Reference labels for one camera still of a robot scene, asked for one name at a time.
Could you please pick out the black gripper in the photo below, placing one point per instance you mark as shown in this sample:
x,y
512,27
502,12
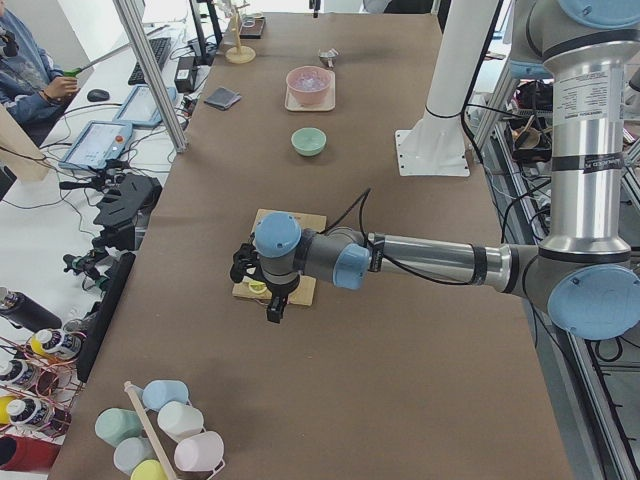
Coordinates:
x,y
281,289

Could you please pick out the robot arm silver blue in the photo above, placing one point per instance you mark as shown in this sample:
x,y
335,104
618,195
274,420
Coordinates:
x,y
579,274

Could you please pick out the mint green bowl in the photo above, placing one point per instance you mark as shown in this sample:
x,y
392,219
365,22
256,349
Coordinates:
x,y
308,141

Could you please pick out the pink bowl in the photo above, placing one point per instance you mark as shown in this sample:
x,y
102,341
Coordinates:
x,y
313,98

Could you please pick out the pile of clear ice cubes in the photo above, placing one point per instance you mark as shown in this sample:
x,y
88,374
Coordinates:
x,y
309,81

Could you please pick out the metal ice scoop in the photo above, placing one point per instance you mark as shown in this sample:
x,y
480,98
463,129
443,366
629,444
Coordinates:
x,y
328,58

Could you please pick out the bamboo cutting board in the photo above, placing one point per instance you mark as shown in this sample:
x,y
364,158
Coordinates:
x,y
304,294

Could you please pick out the light blue cup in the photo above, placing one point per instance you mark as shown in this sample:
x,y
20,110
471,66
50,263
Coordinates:
x,y
157,393

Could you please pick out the white cup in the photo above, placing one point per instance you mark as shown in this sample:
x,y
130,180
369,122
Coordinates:
x,y
180,421

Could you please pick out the black flat bar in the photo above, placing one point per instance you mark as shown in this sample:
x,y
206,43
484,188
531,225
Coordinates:
x,y
98,330

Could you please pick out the pink cup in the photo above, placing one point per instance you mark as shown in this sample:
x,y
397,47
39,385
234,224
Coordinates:
x,y
200,453

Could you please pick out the mint green cup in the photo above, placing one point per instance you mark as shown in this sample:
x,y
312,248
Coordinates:
x,y
115,425

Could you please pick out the yellow cup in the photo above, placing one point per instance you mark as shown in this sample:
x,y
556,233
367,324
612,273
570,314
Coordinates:
x,y
150,469

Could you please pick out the grey blue cup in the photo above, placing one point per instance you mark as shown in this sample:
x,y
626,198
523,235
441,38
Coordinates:
x,y
130,452

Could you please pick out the grey folded cloth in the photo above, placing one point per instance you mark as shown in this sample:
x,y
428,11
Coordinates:
x,y
222,98

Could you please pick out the yellow sauce bottle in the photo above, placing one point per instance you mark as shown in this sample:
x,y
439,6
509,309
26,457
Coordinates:
x,y
59,344

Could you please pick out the far teach pendant tablet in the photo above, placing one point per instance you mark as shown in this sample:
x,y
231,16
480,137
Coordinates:
x,y
139,108

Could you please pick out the teach pendant tablet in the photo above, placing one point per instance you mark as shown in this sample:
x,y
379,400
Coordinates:
x,y
98,143
139,108

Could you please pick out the near teach pendant tablet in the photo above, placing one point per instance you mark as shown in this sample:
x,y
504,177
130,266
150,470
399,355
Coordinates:
x,y
98,143

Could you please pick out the black power adapter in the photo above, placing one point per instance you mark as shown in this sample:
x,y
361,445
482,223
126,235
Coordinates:
x,y
186,73

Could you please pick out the wooden cup tree stand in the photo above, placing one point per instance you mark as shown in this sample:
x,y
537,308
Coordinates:
x,y
239,53

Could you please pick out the black thermos bottle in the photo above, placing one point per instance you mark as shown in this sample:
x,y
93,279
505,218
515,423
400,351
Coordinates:
x,y
24,312

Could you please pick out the dark sauce bottle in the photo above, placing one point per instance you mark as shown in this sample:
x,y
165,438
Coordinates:
x,y
19,373

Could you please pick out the white capped sauce bottle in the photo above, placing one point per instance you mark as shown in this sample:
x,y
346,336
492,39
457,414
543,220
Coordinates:
x,y
29,412

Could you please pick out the black computer mouse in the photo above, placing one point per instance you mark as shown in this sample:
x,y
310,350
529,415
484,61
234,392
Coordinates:
x,y
98,95

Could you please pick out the dark tray with items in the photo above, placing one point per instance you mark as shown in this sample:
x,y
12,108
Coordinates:
x,y
252,27

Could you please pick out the seated person blue jacket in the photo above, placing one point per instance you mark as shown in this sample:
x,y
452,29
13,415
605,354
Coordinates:
x,y
34,90

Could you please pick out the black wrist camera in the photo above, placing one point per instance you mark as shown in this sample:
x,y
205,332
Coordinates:
x,y
245,263

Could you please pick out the black stand bracket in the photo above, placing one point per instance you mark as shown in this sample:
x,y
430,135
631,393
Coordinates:
x,y
121,204

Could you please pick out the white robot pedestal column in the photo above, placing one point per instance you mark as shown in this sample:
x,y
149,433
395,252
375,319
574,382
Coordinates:
x,y
435,146

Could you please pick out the copper wire bottle rack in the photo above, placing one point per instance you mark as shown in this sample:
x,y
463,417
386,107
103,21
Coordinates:
x,y
57,385

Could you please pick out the aluminium frame post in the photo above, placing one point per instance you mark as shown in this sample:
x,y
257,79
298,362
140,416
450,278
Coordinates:
x,y
132,24

